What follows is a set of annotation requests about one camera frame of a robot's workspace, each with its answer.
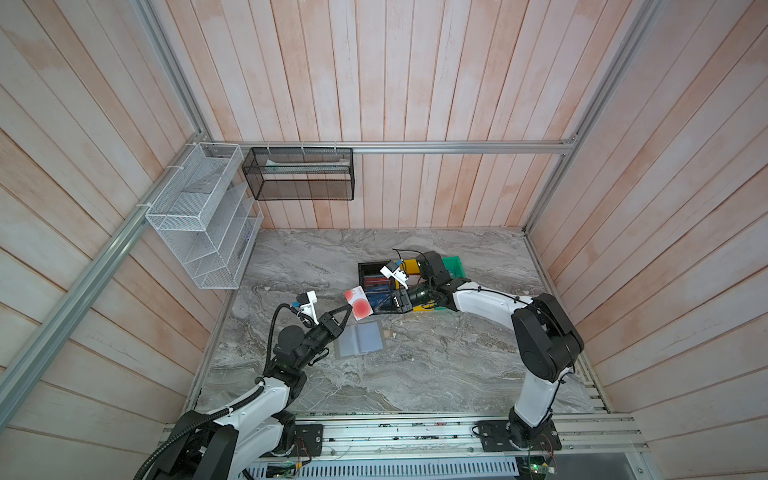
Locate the white red-dot credit card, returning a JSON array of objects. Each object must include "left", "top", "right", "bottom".
[{"left": 344, "top": 286, "right": 373, "bottom": 321}]

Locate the black plastic bin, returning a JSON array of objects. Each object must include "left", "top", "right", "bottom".
[{"left": 357, "top": 260, "right": 397, "bottom": 309}]

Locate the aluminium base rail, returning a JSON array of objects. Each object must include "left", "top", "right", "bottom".
[{"left": 216, "top": 411, "right": 648, "bottom": 463}]

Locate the black corrugated cable conduit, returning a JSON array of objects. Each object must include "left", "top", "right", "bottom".
[{"left": 133, "top": 383, "right": 265, "bottom": 480}]

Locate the yellow plastic bin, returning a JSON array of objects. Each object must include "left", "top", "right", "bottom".
[{"left": 401, "top": 259, "right": 436, "bottom": 312}]

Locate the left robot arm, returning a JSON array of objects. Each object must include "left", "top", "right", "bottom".
[{"left": 134, "top": 303, "right": 353, "bottom": 479}]

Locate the beige leather card holder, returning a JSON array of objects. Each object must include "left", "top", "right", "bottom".
[{"left": 335, "top": 321, "right": 385, "bottom": 359}]

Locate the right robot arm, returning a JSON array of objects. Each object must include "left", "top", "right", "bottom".
[{"left": 379, "top": 251, "right": 584, "bottom": 452}]

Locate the white wire mesh shelf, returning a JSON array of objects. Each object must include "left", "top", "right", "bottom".
[{"left": 146, "top": 142, "right": 264, "bottom": 290}]

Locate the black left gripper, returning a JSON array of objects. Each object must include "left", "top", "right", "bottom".
[{"left": 295, "top": 304, "right": 352, "bottom": 370}]

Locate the black wire mesh basket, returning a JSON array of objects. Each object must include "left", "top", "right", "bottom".
[{"left": 241, "top": 146, "right": 356, "bottom": 201}]

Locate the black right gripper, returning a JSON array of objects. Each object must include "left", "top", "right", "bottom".
[{"left": 374, "top": 282, "right": 435, "bottom": 315}]

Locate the green plastic bin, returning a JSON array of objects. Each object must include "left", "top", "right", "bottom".
[{"left": 442, "top": 256, "right": 466, "bottom": 278}]

